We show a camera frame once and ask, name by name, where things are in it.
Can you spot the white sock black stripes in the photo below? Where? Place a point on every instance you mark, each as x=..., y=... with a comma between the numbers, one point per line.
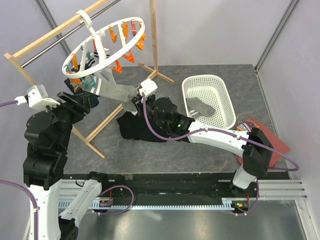
x=107, y=71

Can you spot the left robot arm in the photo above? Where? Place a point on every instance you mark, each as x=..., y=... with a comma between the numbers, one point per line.
x=48, y=134

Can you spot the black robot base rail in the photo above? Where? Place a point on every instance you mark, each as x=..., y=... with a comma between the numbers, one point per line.
x=175, y=189

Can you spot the metal rack rod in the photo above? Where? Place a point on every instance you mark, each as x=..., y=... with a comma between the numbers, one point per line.
x=54, y=33

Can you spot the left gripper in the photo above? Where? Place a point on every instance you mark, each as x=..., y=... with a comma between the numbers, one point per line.
x=78, y=110

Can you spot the black folded garment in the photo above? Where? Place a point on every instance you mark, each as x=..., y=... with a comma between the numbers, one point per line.
x=134, y=127

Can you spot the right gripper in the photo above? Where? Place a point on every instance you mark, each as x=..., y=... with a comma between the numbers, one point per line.
x=137, y=101

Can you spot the white slotted cable duct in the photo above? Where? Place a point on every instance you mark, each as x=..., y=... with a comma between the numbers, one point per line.
x=227, y=205

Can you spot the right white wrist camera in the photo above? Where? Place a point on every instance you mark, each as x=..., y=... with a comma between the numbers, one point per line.
x=147, y=87

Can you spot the dark navy sock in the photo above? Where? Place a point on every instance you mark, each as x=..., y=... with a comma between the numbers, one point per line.
x=94, y=99

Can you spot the wooden drying rack frame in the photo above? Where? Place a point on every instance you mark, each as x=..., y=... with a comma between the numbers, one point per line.
x=13, y=59

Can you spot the white perforated laundry basket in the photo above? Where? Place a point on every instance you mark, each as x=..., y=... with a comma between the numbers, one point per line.
x=210, y=90

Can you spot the white round clip hanger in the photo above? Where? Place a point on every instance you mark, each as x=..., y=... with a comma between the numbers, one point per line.
x=119, y=37

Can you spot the red printed t-shirt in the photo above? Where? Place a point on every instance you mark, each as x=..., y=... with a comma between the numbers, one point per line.
x=278, y=145

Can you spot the grey sock with white stripes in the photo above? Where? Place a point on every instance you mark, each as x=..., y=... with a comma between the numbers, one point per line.
x=197, y=108

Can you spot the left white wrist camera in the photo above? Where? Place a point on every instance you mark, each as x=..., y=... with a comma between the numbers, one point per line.
x=37, y=98

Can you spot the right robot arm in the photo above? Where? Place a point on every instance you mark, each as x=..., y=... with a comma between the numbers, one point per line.
x=164, y=121

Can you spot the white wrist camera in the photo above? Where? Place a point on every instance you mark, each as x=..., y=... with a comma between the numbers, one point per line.
x=147, y=87
x=37, y=98

